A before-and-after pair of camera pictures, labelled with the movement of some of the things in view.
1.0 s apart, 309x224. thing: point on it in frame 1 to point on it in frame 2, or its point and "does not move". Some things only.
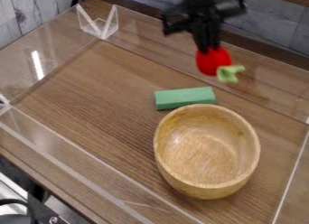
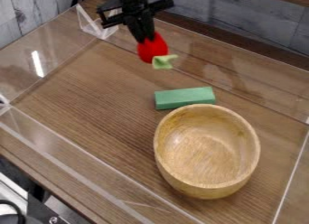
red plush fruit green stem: (216, 63) to (162, 61)
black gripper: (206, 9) to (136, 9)
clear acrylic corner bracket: (99, 27) does not move
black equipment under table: (41, 213) does not move
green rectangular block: (184, 98) does not move
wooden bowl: (206, 148) does not move
